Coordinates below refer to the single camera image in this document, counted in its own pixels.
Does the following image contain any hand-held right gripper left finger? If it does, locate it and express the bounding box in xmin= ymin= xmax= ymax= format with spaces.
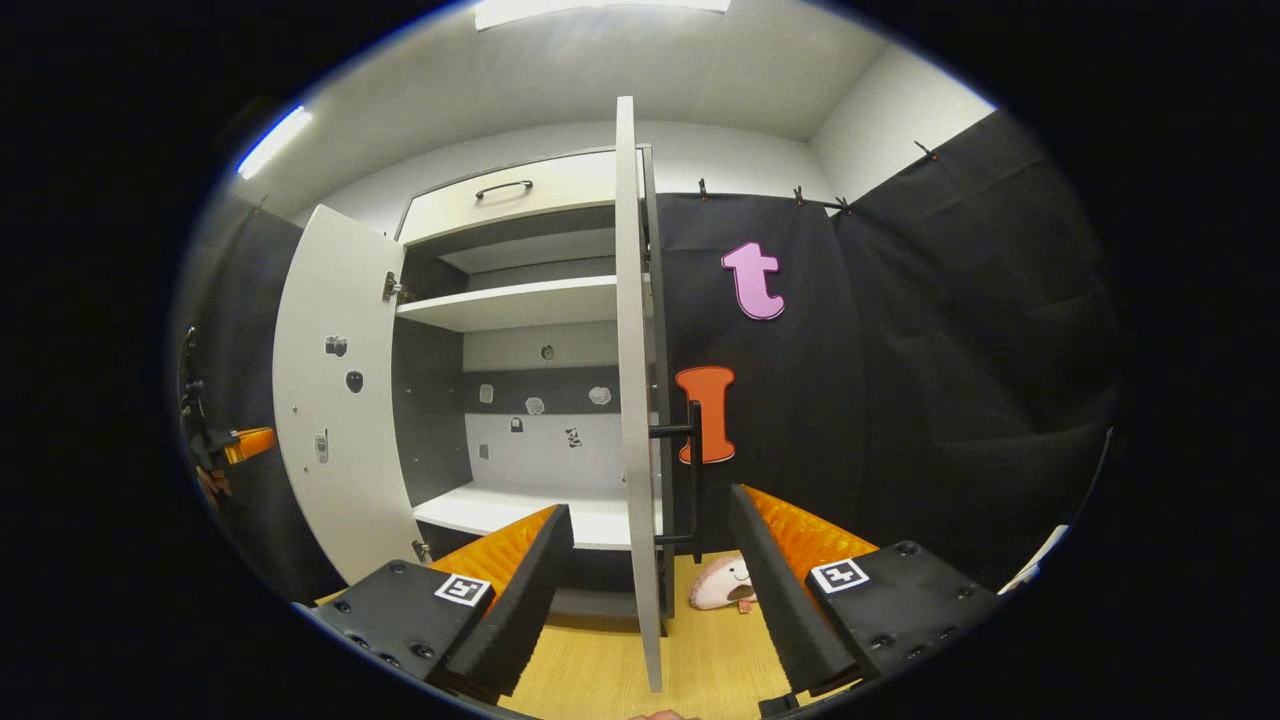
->
xmin=300 ymin=503 xmax=576 ymax=701

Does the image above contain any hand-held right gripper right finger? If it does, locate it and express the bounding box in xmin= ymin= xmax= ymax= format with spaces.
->
xmin=727 ymin=484 xmax=1003 ymax=698

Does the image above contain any cabinet door with camera sticker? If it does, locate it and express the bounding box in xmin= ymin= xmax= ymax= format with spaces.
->
xmin=272 ymin=204 xmax=429 ymax=586

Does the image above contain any short black door handle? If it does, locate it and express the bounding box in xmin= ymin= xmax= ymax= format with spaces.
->
xmin=648 ymin=400 xmax=707 ymax=563

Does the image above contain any beige double-door shoe cabinet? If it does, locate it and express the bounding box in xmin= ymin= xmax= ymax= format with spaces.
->
xmin=272 ymin=95 xmax=706 ymax=693

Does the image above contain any cabinet door with headphone sticker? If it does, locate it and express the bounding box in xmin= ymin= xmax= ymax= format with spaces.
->
xmin=614 ymin=95 xmax=669 ymax=693

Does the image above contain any white cabinet shelf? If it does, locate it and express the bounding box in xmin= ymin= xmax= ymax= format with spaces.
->
xmin=396 ymin=276 xmax=621 ymax=334
xmin=412 ymin=484 xmax=663 ymax=552

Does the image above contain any beige cabinet drawer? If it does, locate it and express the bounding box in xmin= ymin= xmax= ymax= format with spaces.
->
xmin=398 ymin=148 xmax=621 ymax=247

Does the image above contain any pink plush toy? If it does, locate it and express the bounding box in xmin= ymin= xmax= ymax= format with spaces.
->
xmin=687 ymin=555 xmax=758 ymax=614

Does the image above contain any small ceiling light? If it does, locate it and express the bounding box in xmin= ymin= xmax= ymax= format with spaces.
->
xmin=236 ymin=104 xmax=315 ymax=182

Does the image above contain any large ceiling light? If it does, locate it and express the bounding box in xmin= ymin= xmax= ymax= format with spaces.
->
xmin=472 ymin=0 xmax=733 ymax=32

